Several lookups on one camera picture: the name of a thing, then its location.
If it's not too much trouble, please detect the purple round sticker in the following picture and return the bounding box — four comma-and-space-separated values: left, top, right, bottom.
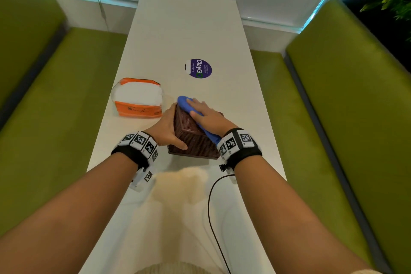
185, 59, 213, 79

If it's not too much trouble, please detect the person's right forearm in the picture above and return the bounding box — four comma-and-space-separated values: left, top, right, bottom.
234, 155, 374, 274

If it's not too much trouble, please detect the blue cleaning cloth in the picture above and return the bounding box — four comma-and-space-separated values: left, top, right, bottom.
177, 95, 223, 145

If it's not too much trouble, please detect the brown woven basket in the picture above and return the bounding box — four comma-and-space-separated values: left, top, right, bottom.
167, 104, 225, 160

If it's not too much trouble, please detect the person's right hand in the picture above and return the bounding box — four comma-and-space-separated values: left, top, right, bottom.
186, 98, 239, 138

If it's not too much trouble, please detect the wrist marker tracker band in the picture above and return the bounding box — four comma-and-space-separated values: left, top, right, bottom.
111, 131, 159, 193
216, 127, 263, 184

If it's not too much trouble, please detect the orange white tissue packet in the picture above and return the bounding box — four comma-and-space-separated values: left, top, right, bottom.
111, 77, 164, 119

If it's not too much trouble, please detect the black cable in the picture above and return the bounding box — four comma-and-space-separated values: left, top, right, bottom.
207, 174, 235, 274

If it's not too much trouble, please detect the left wrist marker tracker band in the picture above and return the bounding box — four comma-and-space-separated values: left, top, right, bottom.
111, 131, 159, 193

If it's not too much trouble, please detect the person's left hand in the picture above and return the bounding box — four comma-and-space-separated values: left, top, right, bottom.
143, 103, 189, 151

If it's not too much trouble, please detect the person's left forearm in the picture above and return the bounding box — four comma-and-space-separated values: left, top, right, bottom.
0, 152, 139, 274

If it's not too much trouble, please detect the right wrist marker tracker band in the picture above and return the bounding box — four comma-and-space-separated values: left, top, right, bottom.
216, 127, 263, 184

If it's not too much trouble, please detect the green upholstered bench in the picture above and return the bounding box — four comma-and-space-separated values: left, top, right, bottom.
250, 0, 411, 274
0, 0, 128, 239

